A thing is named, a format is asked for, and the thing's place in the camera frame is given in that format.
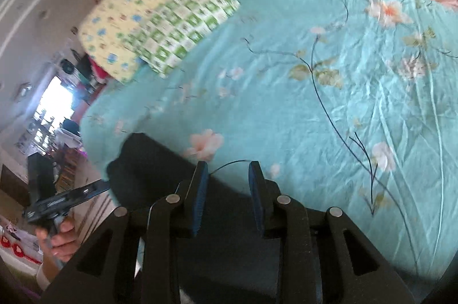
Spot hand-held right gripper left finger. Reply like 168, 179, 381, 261
42, 161, 209, 304

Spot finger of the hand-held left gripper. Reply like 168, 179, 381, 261
83, 180, 111, 199

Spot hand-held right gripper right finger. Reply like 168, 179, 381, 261
248, 161, 417, 304

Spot black pants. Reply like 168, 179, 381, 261
104, 132, 283, 304

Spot person's left hand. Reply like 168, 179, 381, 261
36, 218, 77, 263

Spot bright window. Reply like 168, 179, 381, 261
34, 75, 77, 147

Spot turquoise floral bed sheet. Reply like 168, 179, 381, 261
79, 0, 458, 285

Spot yellow and green patterned pillow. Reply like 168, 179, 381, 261
78, 0, 241, 84

